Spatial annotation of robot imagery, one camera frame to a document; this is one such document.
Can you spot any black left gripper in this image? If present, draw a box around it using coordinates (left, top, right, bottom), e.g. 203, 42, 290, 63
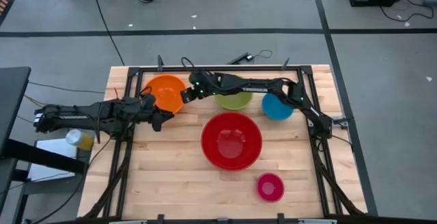
131, 94, 175, 132

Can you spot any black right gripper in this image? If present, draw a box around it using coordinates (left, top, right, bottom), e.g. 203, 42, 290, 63
180, 71, 215, 104

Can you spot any orange plastic bowl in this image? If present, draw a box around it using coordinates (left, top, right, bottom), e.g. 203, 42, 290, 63
149, 74, 188, 115

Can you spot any green plastic bowl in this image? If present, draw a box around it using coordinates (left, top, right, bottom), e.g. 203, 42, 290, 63
214, 74, 254, 111

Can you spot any large red plastic bowl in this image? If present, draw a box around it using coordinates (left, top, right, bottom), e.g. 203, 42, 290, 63
200, 111, 264, 171

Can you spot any black power adapter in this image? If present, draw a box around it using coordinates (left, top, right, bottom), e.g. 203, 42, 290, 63
226, 51, 254, 66

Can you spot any yellow bottle with white cap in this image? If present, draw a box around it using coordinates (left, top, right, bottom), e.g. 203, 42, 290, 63
65, 128, 95, 152

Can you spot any blue plastic bowl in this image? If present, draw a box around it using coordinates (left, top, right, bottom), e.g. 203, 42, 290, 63
261, 92, 295, 122

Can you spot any white paper sheet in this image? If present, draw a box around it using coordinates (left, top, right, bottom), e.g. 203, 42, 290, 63
26, 137, 80, 183

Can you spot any small magenta plastic bowl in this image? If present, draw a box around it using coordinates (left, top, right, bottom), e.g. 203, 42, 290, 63
256, 172, 285, 204

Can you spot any black side desk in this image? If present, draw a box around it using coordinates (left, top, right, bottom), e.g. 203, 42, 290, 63
0, 66, 88, 224

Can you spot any metal table clamp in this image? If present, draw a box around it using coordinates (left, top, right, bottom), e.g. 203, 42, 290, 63
331, 115, 355, 130

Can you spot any black aluminium table frame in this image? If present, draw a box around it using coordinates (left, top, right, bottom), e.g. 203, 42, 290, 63
81, 55, 368, 224

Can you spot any thin black adapter cable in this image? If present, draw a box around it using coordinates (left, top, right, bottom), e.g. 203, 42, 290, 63
251, 48, 274, 60

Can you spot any long black floor cable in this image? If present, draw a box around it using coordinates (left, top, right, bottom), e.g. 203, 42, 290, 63
85, 0, 126, 67

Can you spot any black cable by equipment box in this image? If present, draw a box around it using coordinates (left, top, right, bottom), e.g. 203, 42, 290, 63
378, 0, 435, 23

